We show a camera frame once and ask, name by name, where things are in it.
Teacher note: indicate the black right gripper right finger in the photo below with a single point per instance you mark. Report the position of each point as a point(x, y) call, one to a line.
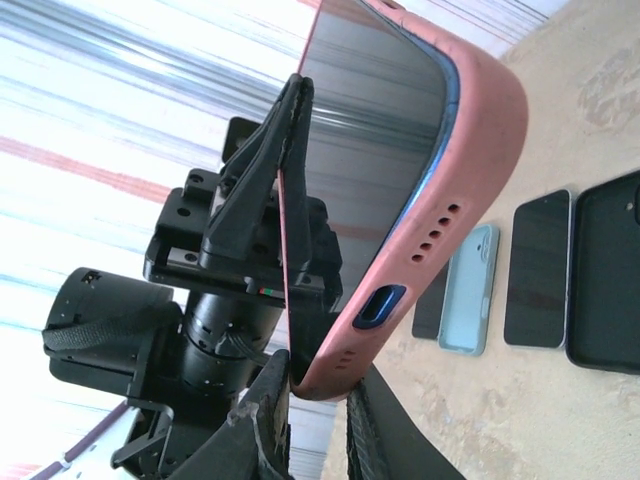
point(380, 440)

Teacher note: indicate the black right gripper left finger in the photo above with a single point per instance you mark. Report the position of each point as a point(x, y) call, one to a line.
point(260, 430)

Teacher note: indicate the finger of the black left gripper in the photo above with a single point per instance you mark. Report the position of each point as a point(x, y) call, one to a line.
point(301, 200)
point(245, 210)

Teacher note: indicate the blue phone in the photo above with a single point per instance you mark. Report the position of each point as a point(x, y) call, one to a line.
point(375, 125)

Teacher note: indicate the phone with green edge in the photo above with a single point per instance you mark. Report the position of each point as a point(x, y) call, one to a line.
point(427, 315)

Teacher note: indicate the light blue phone case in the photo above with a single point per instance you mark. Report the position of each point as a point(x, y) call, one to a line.
point(467, 300)

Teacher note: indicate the pink phone case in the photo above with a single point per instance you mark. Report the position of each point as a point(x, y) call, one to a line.
point(480, 150)

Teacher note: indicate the phone with silver edge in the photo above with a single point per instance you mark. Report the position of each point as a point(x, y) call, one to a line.
point(535, 275)

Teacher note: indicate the black phone case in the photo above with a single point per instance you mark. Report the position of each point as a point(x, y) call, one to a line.
point(605, 300)

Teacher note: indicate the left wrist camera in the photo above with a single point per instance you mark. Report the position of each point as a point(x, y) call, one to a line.
point(240, 140)

